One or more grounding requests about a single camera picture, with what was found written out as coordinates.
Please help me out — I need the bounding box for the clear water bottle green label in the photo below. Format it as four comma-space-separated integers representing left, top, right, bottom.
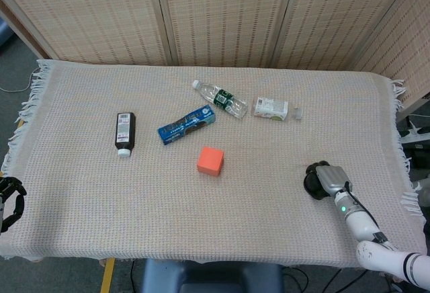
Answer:
191, 79, 249, 119

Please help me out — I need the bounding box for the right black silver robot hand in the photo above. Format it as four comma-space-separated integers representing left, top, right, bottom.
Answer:
304, 160, 353, 202

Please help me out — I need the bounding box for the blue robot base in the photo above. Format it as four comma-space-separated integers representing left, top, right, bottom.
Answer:
140, 258, 284, 293

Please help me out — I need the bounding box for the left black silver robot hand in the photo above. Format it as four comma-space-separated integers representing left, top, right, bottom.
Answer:
0, 177, 28, 234

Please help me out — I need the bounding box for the blue cookie box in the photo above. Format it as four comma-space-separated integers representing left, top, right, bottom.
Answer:
157, 104, 216, 146

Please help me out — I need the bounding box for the dark brown bottle white cap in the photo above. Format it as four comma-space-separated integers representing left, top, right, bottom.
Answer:
114, 112, 136, 159

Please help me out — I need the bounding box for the bamboo folding screen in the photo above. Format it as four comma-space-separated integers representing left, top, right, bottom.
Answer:
0, 0, 430, 113

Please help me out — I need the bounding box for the orange cube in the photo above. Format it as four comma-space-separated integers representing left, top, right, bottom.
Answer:
196, 146, 225, 176

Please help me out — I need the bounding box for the beige waffle fringed tablecloth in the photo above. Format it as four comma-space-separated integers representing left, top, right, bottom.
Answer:
0, 58, 421, 273

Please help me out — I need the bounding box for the white floor cable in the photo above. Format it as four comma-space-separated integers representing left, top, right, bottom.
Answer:
0, 69, 42, 93

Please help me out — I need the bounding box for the black box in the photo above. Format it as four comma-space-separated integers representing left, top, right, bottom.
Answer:
402, 143, 430, 173

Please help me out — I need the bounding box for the clear bottle white lime label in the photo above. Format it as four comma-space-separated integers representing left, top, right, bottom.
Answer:
251, 96, 303, 122

